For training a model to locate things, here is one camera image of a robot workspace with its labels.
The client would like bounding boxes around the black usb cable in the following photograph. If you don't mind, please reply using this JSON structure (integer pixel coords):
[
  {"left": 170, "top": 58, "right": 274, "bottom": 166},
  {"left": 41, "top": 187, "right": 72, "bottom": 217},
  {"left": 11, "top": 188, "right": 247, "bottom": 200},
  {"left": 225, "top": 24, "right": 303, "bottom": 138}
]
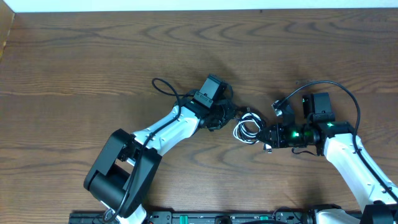
[{"left": 234, "top": 106, "right": 267, "bottom": 146}]

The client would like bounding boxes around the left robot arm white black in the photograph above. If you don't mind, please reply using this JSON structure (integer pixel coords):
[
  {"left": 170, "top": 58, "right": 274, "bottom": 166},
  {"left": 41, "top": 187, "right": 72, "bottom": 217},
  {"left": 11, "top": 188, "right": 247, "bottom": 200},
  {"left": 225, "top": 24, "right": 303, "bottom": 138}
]
[{"left": 83, "top": 74, "right": 236, "bottom": 223}]

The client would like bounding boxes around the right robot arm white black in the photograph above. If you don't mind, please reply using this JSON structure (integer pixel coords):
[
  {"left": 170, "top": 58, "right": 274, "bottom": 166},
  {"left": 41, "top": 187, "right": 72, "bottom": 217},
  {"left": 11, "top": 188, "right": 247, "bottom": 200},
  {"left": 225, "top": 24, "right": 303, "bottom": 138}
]
[{"left": 256, "top": 93, "right": 397, "bottom": 223}]

